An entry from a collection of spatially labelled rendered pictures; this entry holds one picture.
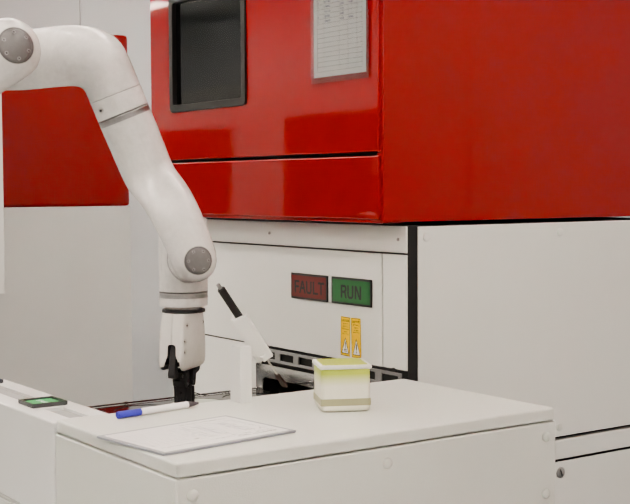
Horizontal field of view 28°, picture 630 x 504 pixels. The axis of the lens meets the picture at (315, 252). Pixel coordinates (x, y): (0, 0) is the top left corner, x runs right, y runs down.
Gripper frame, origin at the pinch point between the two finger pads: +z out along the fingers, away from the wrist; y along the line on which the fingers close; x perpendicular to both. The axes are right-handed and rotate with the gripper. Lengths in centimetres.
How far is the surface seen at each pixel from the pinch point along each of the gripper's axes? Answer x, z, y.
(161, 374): -169, 52, -340
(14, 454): -10.3, 3.0, 37.6
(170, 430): 21, -5, 50
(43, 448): -1.5, 0.3, 44.1
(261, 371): 3.4, -0.7, -28.3
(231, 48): -3, -63, -29
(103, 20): -216, -121, -374
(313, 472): 41, -1, 51
